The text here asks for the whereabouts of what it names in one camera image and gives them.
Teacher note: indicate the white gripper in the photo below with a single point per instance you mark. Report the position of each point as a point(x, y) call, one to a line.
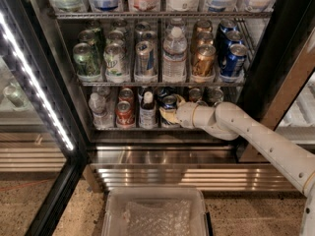
point(185, 114)

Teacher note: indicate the blue pepsi can front bottom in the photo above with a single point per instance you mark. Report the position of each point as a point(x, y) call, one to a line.
point(169, 102)

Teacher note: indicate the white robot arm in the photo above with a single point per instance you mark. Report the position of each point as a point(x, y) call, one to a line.
point(227, 121)

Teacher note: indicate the blue pepsi can rear bottom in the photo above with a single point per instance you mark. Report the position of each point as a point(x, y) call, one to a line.
point(162, 92)

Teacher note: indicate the gold can rear bottom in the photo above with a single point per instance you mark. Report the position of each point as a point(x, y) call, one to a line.
point(195, 94)

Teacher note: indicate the silver can rear bottom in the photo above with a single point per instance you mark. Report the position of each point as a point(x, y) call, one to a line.
point(214, 95)

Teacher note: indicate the red coke can rear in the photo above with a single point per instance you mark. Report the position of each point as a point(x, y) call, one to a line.
point(126, 94)

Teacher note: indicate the red coke can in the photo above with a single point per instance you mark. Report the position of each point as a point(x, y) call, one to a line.
point(126, 94)
point(124, 114)

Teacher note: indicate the gold can front middle shelf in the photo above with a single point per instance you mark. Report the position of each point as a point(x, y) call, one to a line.
point(203, 60)

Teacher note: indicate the red coke can front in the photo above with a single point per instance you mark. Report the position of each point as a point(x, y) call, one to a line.
point(124, 114)

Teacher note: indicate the silver blue can front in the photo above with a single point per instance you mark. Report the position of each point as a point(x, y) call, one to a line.
point(145, 59)

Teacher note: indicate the clear water bottle middle shelf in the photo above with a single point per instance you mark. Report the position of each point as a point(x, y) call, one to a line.
point(174, 54)

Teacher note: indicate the clear water bottle shelf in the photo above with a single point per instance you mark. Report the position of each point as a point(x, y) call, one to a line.
point(98, 106)
point(174, 54)

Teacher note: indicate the blue pepsi can front middle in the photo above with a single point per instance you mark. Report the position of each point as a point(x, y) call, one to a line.
point(233, 60)

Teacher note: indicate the clear water bottle bottom shelf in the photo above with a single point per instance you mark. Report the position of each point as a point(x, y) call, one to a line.
point(98, 106)

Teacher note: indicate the gold can middle row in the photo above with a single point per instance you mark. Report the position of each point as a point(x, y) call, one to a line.
point(202, 37)

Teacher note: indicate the white green 7up can front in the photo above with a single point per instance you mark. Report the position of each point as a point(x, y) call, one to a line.
point(114, 57)

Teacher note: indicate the blue pepsi can middle row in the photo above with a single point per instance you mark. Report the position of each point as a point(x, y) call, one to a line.
point(227, 39)

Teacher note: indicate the green can front middle shelf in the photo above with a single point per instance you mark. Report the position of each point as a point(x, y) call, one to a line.
point(85, 60)

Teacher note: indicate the blue pepsi can rear middle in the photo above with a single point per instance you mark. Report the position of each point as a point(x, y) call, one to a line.
point(225, 26)

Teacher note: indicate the green can middle row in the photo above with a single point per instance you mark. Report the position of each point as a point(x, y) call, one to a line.
point(89, 36)

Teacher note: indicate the glass fridge door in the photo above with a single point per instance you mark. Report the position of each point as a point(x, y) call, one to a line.
point(41, 123)

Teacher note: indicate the dark drink bottle white cap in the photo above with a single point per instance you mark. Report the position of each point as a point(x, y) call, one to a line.
point(148, 113)

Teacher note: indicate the clear plastic bin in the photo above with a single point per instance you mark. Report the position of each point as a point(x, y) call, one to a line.
point(156, 211)

